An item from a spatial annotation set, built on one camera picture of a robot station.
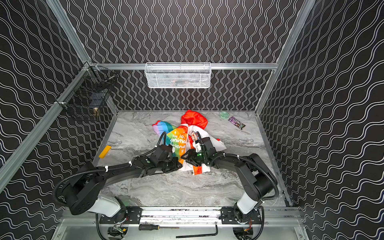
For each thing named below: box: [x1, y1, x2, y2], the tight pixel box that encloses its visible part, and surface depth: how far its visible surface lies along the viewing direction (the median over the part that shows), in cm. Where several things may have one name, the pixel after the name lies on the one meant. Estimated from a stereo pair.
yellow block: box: [98, 145, 112, 159], surface depth 99 cm
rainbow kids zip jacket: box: [152, 110, 227, 175], surface depth 102 cm
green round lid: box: [219, 111, 230, 119], surface depth 119 cm
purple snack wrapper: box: [228, 116, 246, 130], surface depth 115 cm
